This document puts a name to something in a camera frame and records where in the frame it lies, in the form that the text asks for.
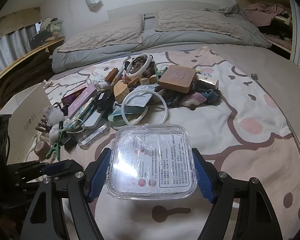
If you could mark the small black box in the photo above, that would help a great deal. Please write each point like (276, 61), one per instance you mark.
(68, 145)

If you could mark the clear phone case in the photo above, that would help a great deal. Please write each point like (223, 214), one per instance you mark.
(92, 135)

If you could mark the purple booklet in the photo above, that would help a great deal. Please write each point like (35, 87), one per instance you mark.
(81, 100)

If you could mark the brown hair claw clip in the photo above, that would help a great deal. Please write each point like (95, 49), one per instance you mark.
(43, 127)

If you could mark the wooden square box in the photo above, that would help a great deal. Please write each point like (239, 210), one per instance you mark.
(177, 76)

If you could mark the dark knitted pouch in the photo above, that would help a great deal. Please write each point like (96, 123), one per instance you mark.
(197, 97)

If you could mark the grey curtain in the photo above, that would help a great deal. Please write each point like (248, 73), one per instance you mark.
(10, 47)

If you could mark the patterned face mask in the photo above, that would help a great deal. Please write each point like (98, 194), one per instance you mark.
(77, 120)

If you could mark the heart-shaped wooden piece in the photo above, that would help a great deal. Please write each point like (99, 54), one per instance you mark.
(121, 91)

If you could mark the white cardboard box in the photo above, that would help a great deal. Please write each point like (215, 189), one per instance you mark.
(27, 120)

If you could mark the black round compact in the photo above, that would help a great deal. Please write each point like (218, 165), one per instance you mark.
(102, 97)

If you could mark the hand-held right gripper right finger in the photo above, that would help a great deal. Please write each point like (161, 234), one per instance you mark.
(203, 177)

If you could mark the grey duvet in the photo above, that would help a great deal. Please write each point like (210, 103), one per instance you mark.
(150, 36)

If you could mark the white fluffy pompom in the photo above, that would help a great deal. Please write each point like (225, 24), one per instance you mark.
(53, 116)

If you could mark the dark brown folded blanket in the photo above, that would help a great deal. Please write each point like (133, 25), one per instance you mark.
(22, 77)

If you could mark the teal round dish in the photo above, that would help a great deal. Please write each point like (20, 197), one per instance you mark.
(117, 118)

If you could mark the white foil packet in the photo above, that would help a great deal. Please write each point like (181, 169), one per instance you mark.
(142, 93)

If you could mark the beige printed curtain valance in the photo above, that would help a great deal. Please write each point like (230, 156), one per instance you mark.
(15, 20)

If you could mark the white headboard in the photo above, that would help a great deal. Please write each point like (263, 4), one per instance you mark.
(165, 8)

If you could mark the brown tape roll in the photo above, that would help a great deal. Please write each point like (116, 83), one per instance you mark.
(42, 148)

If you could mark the white cap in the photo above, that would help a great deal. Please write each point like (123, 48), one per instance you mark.
(47, 21)

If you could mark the wooden shelf unit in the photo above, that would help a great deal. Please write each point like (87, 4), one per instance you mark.
(27, 52)

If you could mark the green plush toy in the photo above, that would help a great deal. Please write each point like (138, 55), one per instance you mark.
(55, 26)

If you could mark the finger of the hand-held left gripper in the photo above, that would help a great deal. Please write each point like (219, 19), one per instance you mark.
(22, 170)
(57, 168)

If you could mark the dark red flat box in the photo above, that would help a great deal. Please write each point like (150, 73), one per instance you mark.
(68, 97)

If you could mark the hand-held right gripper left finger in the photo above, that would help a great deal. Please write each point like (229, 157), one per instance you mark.
(98, 177)

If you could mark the pink clothes pile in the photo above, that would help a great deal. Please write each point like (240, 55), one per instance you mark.
(262, 12)

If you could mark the green clothespin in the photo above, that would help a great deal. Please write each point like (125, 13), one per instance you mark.
(55, 147)
(160, 75)

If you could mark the beige quilted pillow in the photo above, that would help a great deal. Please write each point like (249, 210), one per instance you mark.
(102, 32)
(190, 21)

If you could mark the clear plastic container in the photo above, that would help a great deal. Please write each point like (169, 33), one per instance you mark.
(152, 162)

